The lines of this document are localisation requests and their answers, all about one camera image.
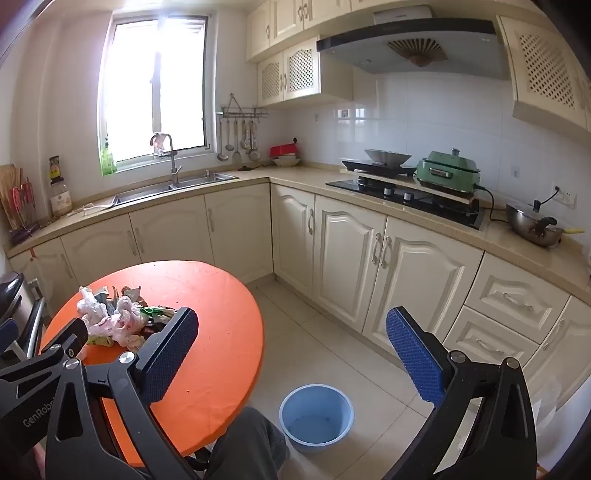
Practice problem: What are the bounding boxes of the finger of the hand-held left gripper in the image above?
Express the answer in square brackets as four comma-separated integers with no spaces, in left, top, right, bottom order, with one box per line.
[0,318,88,398]
[0,318,20,361]

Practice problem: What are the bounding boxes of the steel pot with black handle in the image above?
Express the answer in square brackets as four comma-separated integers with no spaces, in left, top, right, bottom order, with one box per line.
[505,200,566,248]

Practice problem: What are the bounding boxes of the green bottle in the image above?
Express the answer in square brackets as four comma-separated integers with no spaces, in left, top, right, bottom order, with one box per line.
[100,141,118,176]

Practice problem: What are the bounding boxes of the beige kitchen countertop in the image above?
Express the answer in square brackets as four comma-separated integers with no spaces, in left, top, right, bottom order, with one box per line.
[4,164,591,315]

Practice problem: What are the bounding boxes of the green crumpled wrapper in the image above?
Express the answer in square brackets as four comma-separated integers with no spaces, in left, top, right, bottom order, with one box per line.
[139,305,178,324]

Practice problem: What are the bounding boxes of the kitchen window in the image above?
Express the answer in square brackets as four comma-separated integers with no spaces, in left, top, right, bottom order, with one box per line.
[99,14,215,169]

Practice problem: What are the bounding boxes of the grey range hood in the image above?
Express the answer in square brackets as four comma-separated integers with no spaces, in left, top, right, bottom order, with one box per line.
[316,4,511,81]

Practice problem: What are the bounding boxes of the orange round table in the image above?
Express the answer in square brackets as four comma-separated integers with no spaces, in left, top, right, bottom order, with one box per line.
[39,261,265,469]

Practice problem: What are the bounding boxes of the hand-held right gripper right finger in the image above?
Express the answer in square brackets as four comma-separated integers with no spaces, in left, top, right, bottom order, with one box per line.
[383,306,539,480]

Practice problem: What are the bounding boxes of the black power cord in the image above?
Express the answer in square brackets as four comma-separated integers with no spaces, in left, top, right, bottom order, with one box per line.
[478,184,509,223]

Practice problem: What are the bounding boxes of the steel hanging spatula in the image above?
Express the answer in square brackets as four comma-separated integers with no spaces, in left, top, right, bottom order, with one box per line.
[244,118,260,161]

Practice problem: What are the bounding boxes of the cream lattice upper cabinet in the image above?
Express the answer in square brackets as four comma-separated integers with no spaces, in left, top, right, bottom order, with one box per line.
[496,15,591,137]

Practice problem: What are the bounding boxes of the person's leg in grey pants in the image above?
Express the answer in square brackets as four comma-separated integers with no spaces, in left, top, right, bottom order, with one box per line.
[203,406,289,480]

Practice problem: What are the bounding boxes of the blue plastic bucket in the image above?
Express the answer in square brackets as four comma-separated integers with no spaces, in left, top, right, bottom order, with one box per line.
[278,384,355,454]

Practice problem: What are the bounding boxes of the white wall socket with plug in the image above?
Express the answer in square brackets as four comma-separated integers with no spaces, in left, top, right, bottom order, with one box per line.
[553,185,579,209]

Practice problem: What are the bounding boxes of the steel kitchen faucet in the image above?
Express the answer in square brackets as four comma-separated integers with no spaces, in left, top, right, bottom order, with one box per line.
[150,133,183,188]

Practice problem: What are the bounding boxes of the steel wall utensil rail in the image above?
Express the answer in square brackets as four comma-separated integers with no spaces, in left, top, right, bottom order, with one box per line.
[217,93,269,120]

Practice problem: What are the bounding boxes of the steel kitchen sink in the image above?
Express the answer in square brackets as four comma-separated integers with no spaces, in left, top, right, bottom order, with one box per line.
[111,170,238,206]

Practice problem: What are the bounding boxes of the black induction cooker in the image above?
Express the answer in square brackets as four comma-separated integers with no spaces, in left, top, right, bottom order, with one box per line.
[342,158,419,177]

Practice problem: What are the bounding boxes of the crumpled white plastic bag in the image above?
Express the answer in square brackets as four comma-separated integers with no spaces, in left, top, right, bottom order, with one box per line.
[76,286,112,324]

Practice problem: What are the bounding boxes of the black glass gas hob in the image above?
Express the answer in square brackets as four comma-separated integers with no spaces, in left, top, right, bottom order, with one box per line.
[325,178,488,230]

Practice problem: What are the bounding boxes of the wooden cutting board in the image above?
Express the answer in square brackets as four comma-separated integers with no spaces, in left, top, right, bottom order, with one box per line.
[0,164,21,232]

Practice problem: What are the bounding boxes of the jar with yellow label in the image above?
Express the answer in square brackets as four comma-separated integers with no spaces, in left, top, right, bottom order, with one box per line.
[48,156,74,217]

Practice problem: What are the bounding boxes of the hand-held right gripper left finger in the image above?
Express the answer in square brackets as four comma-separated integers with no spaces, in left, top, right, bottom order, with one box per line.
[45,306,200,480]

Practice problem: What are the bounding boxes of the silver countertop oven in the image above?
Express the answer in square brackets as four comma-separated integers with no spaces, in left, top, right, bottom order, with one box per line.
[0,271,47,361]

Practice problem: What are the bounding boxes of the steel hanging ladle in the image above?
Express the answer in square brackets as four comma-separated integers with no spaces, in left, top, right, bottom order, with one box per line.
[217,118,230,162]

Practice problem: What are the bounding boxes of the grey wok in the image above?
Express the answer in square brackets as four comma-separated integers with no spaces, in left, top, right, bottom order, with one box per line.
[364,148,413,167]

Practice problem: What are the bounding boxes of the dark countertop utensil rack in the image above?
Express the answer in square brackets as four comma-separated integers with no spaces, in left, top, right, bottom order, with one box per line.
[8,178,43,245]

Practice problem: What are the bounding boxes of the green electric cooker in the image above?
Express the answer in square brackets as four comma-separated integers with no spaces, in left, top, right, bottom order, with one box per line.
[416,148,482,189]

